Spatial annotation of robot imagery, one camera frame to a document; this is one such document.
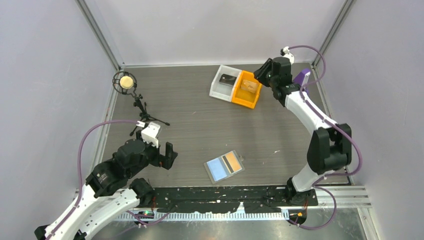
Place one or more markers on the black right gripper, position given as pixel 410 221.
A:
pixel 259 74

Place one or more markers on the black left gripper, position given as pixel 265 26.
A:
pixel 165 160

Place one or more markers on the beige card holder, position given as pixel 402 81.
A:
pixel 217 171

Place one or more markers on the orange magnetic stripe credit card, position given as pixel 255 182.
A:
pixel 231 162

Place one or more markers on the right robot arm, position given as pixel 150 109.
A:
pixel 329 149

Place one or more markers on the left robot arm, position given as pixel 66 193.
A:
pixel 84 217

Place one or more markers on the tan card in orange bin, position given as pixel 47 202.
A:
pixel 249 85

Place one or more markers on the black card in white bin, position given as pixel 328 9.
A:
pixel 227 80

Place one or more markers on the orange plastic bin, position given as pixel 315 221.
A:
pixel 245 98

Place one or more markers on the purple stand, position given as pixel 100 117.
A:
pixel 297 81

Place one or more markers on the white plastic bin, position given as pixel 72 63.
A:
pixel 223 92

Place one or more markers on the white device in stand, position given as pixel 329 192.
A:
pixel 306 78

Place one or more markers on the cream round microphone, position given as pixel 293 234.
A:
pixel 126 82

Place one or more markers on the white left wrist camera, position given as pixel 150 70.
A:
pixel 150 132

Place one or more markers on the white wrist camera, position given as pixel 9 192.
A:
pixel 286 53
pixel 150 132

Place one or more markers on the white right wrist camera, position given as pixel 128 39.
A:
pixel 286 53

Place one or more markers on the perforated metal rail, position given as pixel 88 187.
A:
pixel 239 215

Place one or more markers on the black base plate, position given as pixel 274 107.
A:
pixel 227 199

